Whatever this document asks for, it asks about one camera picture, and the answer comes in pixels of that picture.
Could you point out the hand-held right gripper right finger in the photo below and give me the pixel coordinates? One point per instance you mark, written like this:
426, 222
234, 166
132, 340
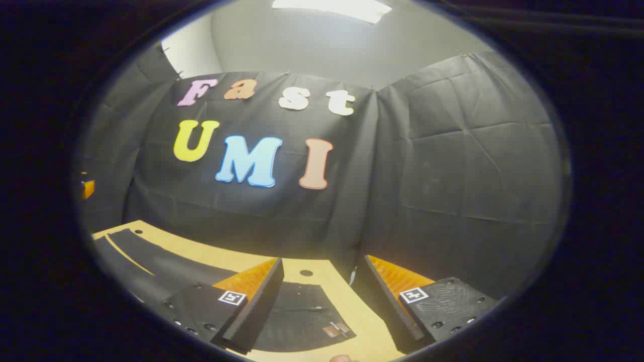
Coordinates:
390, 311

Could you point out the white ceiling light panel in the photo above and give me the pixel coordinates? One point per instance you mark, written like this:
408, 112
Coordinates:
332, 7

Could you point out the dark grey jeans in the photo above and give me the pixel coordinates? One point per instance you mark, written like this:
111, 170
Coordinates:
151, 261

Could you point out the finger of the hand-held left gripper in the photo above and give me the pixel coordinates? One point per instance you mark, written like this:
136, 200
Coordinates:
87, 188

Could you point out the black backdrop cloth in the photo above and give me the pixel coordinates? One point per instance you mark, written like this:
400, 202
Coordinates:
427, 176

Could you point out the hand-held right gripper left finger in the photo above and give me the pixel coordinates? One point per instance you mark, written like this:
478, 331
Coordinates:
254, 311

